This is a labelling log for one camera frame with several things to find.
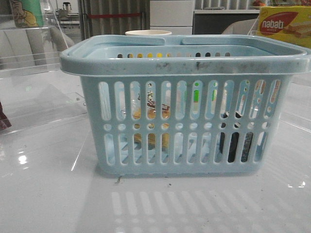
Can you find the packaged bread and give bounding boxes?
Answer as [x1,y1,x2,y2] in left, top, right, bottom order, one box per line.
[118,88,170,150]

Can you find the dark tissue pack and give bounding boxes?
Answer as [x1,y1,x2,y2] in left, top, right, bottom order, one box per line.
[218,111,255,163]

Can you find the light blue plastic basket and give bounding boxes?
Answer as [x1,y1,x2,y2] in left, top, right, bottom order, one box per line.
[60,35,311,175]

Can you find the white paper cup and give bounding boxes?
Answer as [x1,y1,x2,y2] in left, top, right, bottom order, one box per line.
[125,30,172,36]

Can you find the white cabinet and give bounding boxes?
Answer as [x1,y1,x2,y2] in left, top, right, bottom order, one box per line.
[150,0,195,35]

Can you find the clear acrylic display shelf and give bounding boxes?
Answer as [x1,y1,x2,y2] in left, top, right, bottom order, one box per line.
[0,0,86,134]

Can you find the clear acrylic right stand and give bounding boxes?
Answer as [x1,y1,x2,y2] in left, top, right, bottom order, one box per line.
[246,18,259,35]

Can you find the dark red snack packet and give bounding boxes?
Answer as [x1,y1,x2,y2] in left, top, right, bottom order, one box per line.
[0,102,12,131]

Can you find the yellow nabati wafer box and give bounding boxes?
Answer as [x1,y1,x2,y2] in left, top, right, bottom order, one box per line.
[256,6,311,48]

